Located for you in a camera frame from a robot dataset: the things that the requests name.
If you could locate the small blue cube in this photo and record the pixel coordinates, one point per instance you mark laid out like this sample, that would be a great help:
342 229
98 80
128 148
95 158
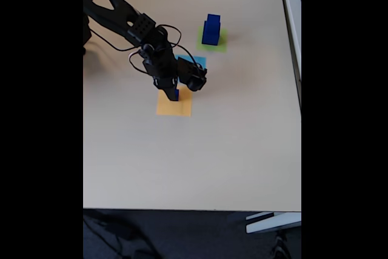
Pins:
177 95

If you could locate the orange paper square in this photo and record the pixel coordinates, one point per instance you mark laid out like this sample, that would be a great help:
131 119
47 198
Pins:
165 108

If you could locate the large blue cube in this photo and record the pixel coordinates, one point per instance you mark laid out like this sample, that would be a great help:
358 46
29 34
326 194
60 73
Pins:
210 37

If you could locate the light blue paper square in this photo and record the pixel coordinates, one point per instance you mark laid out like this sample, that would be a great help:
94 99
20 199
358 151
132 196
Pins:
198 60

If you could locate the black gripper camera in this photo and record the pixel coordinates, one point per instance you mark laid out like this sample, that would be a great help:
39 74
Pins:
201 71

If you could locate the white desk with dark edge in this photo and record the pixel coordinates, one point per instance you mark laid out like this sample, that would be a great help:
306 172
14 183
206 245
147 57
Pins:
292 13

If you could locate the green paper square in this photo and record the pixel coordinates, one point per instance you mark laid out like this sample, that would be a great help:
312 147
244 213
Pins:
223 43

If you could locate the medium blue cube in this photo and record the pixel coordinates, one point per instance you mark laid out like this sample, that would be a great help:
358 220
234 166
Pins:
213 24

